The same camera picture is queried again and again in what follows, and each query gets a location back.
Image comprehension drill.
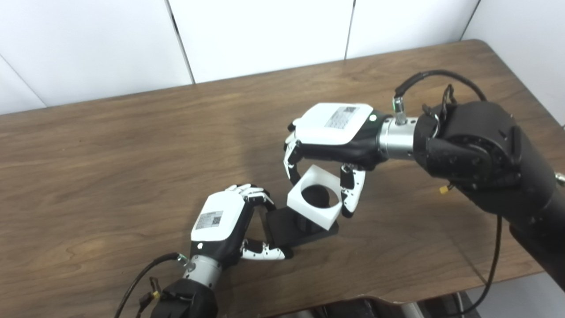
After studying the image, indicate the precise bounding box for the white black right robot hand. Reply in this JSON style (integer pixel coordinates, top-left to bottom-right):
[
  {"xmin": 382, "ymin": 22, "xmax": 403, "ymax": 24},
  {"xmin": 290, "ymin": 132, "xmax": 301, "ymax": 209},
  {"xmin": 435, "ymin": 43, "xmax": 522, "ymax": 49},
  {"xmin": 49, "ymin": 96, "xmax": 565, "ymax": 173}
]
[{"xmin": 283, "ymin": 103, "xmax": 391, "ymax": 218}]

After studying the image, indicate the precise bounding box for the white square piece with hole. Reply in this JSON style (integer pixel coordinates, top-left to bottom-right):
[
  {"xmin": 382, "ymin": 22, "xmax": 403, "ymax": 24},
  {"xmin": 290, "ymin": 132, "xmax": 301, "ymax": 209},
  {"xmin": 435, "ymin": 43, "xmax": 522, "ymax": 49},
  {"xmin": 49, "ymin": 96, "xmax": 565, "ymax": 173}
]
[{"xmin": 287, "ymin": 164, "xmax": 343, "ymax": 231}]

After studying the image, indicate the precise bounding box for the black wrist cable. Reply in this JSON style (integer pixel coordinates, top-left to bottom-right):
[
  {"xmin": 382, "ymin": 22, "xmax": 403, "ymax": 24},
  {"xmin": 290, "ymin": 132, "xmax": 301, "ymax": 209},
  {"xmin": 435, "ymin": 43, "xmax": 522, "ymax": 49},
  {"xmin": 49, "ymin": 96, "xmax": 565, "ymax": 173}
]
[
  {"xmin": 393, "ymin": 70, "xmax": 487, "ymax": 126},
  {"xmin": 115, "ymin": 253, "xmax": 188, "ymax": 318}
]

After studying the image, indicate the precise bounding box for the dark robot lower body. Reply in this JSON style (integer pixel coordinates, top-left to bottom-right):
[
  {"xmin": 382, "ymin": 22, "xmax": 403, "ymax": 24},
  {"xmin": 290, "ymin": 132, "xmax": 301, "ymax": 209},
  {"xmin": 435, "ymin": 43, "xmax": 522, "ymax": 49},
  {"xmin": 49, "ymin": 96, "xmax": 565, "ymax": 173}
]
[{"xmin": 305, "ymin": 294, "xmax": 482, "ymax": 318}]

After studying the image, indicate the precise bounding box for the thin left cable yellow tag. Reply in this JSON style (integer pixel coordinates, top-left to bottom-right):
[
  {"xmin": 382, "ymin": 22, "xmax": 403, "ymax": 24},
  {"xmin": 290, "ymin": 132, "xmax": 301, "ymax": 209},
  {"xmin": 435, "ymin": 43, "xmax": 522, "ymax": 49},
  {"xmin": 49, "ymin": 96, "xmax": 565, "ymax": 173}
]
[{"xmin": 135, "ymin": 277, "xmax": 162, "ymax": 318}]

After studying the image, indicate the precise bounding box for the black peg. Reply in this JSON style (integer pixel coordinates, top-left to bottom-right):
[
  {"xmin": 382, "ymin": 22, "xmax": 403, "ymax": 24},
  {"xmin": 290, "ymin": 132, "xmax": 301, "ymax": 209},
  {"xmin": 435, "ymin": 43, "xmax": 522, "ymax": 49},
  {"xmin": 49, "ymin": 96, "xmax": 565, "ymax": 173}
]
[{"xmin": 265, "ymin": 185, "xmax": 339, "ymax": 249}]

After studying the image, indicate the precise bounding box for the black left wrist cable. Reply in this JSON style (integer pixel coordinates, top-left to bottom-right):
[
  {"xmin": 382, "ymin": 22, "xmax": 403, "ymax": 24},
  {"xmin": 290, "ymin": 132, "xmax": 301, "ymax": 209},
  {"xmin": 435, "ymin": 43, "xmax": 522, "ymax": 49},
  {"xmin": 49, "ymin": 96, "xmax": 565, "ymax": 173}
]
[{"xmin": 115, "ymin": 253, "xmax": 188, "ymax": 318}]

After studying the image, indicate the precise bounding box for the thin right wrist cable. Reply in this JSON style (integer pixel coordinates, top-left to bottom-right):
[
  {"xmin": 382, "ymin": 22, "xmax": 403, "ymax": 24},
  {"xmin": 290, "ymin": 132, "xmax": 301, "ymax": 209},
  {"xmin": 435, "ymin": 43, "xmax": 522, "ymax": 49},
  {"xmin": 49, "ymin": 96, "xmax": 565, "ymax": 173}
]
[{"xmin": 422, "ymin": 84, "xmax": 457, "ymax": 135}]

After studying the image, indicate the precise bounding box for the black hanging arm cable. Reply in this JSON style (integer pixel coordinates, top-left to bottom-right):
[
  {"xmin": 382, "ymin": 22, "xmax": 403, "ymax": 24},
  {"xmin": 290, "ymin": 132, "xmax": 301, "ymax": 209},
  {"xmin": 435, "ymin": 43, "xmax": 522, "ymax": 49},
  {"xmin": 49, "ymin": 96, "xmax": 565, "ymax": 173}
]
[{"xmin": 461, "ymin": 215, "xmax": 504, "ymax": 316}]

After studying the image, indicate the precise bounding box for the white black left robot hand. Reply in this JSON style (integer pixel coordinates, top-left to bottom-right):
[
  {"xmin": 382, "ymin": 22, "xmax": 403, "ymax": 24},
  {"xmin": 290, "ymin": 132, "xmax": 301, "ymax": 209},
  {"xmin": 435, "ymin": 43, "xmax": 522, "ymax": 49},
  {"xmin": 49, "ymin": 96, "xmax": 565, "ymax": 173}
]
[{"xmin": 190, "ymin": 184, "xmax": 293, "ymax": 268}]

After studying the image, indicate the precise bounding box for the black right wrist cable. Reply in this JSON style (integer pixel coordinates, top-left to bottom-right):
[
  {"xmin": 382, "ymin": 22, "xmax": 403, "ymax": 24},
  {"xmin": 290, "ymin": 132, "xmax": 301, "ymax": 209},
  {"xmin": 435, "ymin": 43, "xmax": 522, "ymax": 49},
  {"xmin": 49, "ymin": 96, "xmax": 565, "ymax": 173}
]
[{"xmin": 393, "ymin": 70, "xmax": 487, "ymax": 126}]

